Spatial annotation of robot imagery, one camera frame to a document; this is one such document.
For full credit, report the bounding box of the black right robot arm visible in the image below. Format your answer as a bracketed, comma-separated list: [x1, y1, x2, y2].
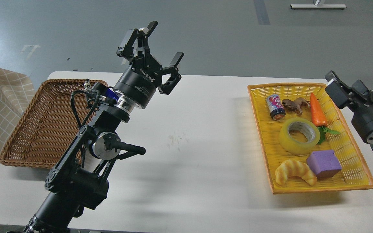
[325, 71, 373, 145]

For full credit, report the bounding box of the toy croissant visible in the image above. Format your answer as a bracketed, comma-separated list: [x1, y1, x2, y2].
[275, 159, 317, 186]

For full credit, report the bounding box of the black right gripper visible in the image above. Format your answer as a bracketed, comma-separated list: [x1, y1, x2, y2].
[325, 71, 373, 143]

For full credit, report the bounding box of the small soda can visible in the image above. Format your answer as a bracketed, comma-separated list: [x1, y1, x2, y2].
[266, 94, 286, 120]

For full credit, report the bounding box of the brown wicker basket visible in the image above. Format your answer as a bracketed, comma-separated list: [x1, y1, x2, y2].
[0, 78, 108, 169]

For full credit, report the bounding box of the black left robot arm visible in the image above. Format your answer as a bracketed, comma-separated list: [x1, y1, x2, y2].
[23, 21, 184, 233]

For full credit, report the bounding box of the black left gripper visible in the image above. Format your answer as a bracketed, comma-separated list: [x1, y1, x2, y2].
[113, 21, 184, 109]

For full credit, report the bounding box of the toy carrot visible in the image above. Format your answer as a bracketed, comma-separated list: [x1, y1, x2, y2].
[310, 93, 340, 145]

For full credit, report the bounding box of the purple foam cube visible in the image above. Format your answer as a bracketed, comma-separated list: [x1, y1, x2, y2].
[306, 150, 342, 179]

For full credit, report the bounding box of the brown toy animal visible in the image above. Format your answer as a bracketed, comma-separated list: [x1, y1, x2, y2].
[282, 97, 311, 116]

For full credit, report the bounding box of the white furniture base bar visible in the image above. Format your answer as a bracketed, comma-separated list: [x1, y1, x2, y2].
[290, 4, 347, 9]

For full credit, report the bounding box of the yellow plastic basket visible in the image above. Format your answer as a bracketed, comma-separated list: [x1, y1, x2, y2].
[247, 83, 373, 194]

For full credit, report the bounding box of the yellow tape roll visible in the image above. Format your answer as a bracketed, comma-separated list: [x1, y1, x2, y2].
[278, 117, 320, 155]

